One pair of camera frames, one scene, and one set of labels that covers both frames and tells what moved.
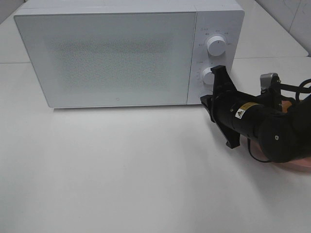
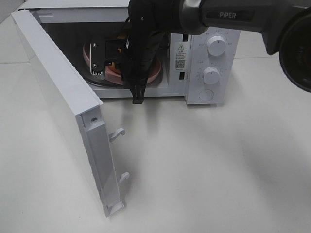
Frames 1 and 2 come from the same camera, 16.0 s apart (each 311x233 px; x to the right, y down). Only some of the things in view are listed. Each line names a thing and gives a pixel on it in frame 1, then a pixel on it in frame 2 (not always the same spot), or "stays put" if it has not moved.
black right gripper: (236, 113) -> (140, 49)
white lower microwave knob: (208, 76) stays put
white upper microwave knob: (216, 45) stays put
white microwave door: (110, 59) -> (78, 110)
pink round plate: (257, 153) -> (154, 71)
